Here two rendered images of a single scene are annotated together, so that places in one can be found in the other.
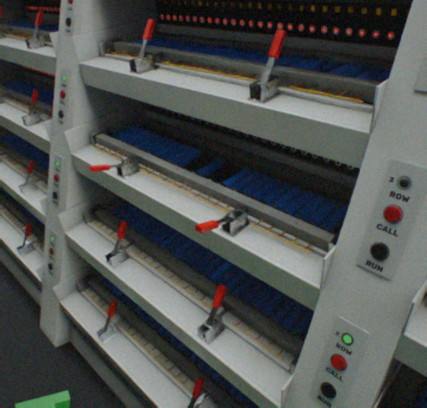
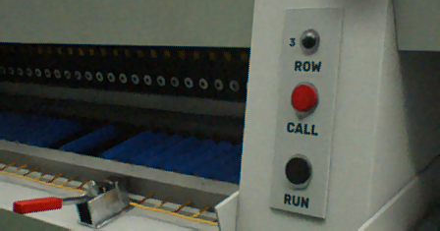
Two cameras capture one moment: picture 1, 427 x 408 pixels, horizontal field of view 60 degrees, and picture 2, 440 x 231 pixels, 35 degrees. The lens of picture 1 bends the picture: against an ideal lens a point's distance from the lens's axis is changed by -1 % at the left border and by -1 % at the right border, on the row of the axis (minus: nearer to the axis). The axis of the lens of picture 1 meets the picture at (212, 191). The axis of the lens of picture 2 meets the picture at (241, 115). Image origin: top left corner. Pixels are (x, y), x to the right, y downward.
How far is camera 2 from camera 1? 0.19 m
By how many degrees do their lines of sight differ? 16
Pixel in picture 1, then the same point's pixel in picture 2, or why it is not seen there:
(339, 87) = not seen: outside the picture
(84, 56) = not seen: outside the picture
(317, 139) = (193, 19)
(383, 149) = not seen: outside the picture
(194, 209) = not seen: hidden behind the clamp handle
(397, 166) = (296, 18)
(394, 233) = (312, 130)
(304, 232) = (214, 195)
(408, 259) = (341, 170)
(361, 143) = (248, 1)
